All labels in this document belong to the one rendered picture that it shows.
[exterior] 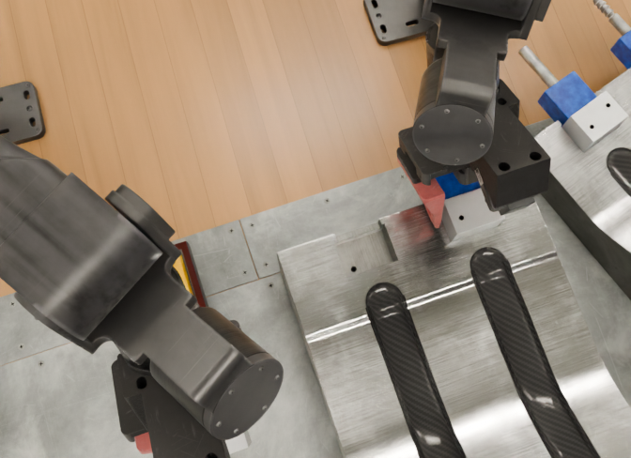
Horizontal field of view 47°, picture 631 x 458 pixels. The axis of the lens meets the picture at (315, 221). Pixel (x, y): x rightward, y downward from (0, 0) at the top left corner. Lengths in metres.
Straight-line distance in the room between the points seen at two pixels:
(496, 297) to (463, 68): 0.29
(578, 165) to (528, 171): 0.27
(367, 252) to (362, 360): 0.11
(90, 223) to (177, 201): 0.43
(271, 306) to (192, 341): 0.38
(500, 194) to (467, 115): 0.08
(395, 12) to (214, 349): 0.59
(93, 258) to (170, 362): 0.07
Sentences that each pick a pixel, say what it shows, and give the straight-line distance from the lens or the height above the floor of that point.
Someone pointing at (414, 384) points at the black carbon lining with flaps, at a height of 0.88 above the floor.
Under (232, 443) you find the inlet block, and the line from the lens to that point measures 0.63.
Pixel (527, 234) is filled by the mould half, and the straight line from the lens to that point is 0.75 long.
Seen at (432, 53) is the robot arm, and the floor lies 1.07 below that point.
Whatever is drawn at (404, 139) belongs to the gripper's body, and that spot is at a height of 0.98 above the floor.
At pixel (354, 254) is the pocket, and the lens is 0.74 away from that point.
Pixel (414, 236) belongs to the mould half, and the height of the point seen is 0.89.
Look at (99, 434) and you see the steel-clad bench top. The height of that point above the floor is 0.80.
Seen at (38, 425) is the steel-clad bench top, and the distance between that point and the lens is 0.83.
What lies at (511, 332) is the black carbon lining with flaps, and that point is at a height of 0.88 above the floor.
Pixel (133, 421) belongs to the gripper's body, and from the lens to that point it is 0.56.
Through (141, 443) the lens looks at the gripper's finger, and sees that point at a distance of 0.58.
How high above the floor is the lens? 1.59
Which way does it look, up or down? 75 degrees down
